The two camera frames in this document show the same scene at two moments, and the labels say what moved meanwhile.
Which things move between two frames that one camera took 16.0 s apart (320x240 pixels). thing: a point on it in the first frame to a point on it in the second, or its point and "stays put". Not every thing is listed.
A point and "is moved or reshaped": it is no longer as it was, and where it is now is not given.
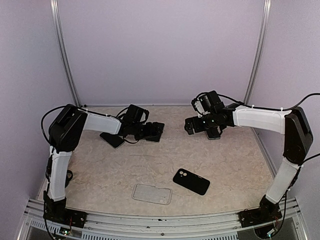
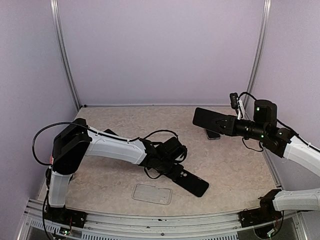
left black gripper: (138, 137) to (179, 169)
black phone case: (191, 181) stays put
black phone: (154, 131) is moved or reshaped
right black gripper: (188, 123) to (231, 126)
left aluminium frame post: (54, 8) stays put
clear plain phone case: (155, 194) stays put
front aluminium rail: (108, 226) stays put
